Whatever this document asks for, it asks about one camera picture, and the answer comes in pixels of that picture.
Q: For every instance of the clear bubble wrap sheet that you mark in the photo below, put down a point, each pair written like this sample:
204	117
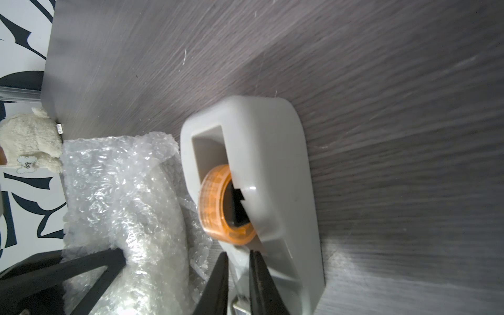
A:
129	193

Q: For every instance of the grey tape dispenser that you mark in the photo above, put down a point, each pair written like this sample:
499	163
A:
259	144

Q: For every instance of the white plush dog toy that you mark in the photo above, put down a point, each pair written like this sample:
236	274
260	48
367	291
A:
30	141

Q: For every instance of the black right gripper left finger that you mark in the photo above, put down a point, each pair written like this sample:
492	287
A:
214	299

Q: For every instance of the orange tape roll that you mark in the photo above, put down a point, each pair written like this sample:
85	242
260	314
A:
220	210

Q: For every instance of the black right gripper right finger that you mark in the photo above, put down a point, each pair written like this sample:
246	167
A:
265	298

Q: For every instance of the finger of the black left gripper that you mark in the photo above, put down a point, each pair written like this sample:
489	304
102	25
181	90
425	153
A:
35	285

